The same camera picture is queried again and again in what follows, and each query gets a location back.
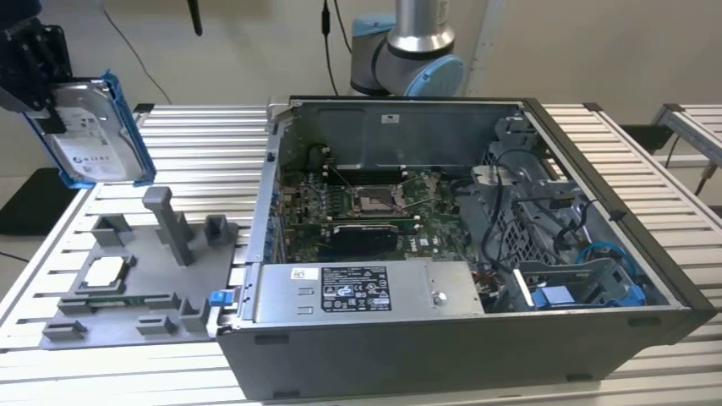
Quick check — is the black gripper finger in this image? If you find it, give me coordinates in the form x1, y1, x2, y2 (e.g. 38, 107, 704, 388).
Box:
33, 105, 64, 135

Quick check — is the hard disk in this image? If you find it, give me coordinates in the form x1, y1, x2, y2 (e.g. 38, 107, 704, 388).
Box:
24, 70, 156, 189

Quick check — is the blue disk carrier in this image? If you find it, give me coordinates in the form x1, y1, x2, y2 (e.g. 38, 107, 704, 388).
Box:
531, 286, 577, 306

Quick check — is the grey disk bay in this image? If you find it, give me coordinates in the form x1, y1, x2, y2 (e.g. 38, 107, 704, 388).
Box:
513, 256, 646, 309

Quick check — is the black floor mat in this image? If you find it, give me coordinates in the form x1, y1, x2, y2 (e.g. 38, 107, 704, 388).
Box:
0, 167, 84, 236

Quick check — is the black hanging antenna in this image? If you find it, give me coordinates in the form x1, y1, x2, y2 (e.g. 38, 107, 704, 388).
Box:
185, 0, 204, 37

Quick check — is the silver CPU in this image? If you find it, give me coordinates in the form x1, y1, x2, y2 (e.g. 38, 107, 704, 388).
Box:
82, 258, 128, 291

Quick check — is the grey parts rack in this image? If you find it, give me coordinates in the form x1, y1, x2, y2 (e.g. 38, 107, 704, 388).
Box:
38, 187, 238, 352

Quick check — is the thin metal locking lever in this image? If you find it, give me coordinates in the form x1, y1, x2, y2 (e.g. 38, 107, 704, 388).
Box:
329, 164, 355, 188

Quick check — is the black RAM slot block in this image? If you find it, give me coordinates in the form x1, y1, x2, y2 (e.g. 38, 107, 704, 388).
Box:
323, 164, 408, 186

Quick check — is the silver power supply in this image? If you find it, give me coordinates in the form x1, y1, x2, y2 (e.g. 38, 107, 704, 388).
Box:
249, 261, 487, 321

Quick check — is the CPU socket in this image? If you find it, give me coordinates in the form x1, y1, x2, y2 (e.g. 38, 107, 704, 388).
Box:
348, 183, 404, 219

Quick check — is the black graphics card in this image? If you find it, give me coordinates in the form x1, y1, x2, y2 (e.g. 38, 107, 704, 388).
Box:
328, 222, 399, 260

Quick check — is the metal socket cover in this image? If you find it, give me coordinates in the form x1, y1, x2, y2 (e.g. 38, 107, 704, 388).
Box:
396, 173, 441, 210

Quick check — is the green motherboard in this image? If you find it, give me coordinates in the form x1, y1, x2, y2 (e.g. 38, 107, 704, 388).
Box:
277, 167, 481, 261

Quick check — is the dark grey PC case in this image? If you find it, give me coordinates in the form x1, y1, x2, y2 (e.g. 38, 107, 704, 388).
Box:
205, 94, 718, 401

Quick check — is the grey perforated drive cage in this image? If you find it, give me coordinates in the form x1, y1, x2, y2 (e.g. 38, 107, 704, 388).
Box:
483, 116, 588, 257

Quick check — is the black box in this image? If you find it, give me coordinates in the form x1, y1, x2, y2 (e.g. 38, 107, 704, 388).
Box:
621, 123, 675, 156

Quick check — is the metal slat side table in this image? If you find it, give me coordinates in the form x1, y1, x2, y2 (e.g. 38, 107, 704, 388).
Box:
652, 102, 722, 167

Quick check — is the thin black wall cable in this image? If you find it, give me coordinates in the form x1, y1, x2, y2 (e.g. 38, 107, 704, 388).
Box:
93, 0, 173, 105

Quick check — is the long black wire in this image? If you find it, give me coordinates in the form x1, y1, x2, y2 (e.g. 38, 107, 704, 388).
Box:
479, 147, 543, 272

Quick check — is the short black wire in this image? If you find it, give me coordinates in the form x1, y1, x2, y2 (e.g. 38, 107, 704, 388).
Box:
553, 197, 600, 251

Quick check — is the blue wire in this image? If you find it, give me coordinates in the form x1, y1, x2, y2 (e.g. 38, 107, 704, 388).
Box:
576, 239, 644, 294

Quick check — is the dangling cable with plug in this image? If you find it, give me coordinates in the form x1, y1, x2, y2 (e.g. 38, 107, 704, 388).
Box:
695, 162, 716, 196

